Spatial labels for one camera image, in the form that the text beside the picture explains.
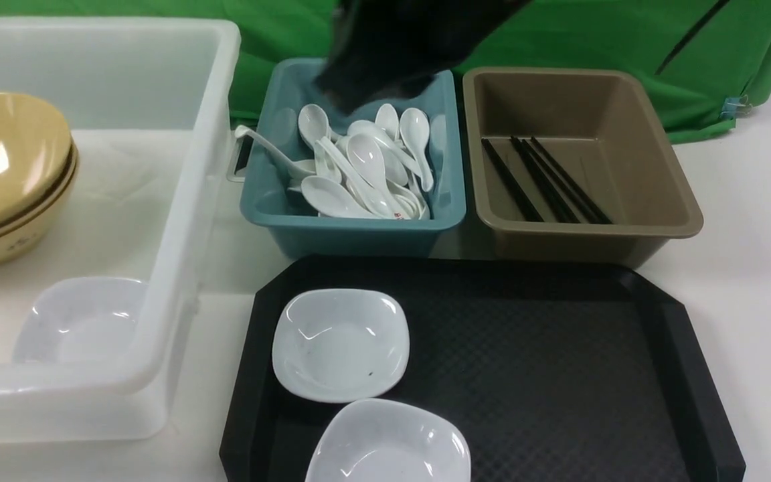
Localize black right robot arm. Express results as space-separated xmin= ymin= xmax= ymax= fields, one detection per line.
xmin=313 ymin=1 xmax=527 ymax=114

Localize blue binder clip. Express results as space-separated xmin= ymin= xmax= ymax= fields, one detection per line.
xmin=720 ymin=94 xmax=753 ymax=120

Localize black chopstick in bin left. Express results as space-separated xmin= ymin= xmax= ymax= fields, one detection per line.
xmin=481 ymin=138 xmax=543 ymax=222

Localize white spoon back middle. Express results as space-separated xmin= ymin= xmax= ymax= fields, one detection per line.
xmin=374 ymin=103 xmax=399 ymax=141

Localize black serving tray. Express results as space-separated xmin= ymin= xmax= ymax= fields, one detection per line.
xmin=218 ymin=256 xmax=746 ymax=481

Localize white spoon back left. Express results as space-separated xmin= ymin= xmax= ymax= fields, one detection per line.
xmin=298 ymin=104 xmax=343 ymax=184

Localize white square dish in tub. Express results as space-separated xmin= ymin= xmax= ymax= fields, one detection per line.
xmin=11 ymin=276 xmax=148 ymax=364

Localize white square dish front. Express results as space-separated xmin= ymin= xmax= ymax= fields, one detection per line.
xmin=305 ymin=398 xmax=472 ymax=481

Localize large translucent white tub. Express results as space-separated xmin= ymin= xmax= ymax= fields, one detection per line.
xmin=0 ymin=17 xmax=241 ymax=445

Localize white spoon upright right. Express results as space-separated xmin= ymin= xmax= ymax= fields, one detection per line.
xmin=399 ymin=107 xmax=434 ymax=192

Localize brown plastic chopstick bin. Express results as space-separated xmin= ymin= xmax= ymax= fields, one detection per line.
xmin=462 ymin=67 xmax=703 ymax=268

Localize white spoon front left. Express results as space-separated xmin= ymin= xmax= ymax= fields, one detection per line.
xmin=301 ymin=176 xmax=377 ymax=219

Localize green cloth backdrop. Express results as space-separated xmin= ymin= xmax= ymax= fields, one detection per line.
xmin=0 ymin=1 xmax=771 ymax=143

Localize teal plastic spoon bin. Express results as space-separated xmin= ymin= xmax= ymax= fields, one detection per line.
xmin=240 ymin=58 xmax=467 ymax=259

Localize white square dish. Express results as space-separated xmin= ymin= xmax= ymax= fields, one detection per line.
xmin=272 ymin=288 xmax=410 ymax=404
xmin=305 ymin=398 xmax=472 ymax=481
xmin=11 ymin=276 xmax=148 ymax=364

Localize yellow noodle bowl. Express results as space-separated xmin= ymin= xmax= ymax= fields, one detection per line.
xmin=0 ymin=92 xmax=72 ymax=224
xmin=0 ymin=141 xmax=80 ymax=263

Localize yellow noodle bowl in tub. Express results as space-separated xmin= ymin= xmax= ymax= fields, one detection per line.
xmin=0 ymin=141 xmax=80 ymax=263

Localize white spoon red handle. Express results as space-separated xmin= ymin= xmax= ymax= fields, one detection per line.
xmin=347 ymin=133 xmax=409 ymax=220

